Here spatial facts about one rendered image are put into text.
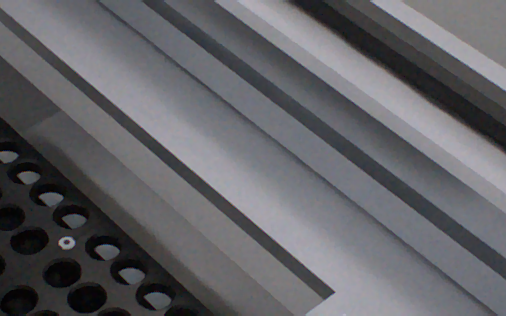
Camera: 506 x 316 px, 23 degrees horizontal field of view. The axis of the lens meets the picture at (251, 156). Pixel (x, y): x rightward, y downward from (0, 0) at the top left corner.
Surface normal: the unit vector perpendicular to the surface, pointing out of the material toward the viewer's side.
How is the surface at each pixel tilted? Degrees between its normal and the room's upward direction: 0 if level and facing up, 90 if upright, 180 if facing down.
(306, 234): 0
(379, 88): 0
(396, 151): 90
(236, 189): 0
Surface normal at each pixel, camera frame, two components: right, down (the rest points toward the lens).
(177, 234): 0.03, -0.69
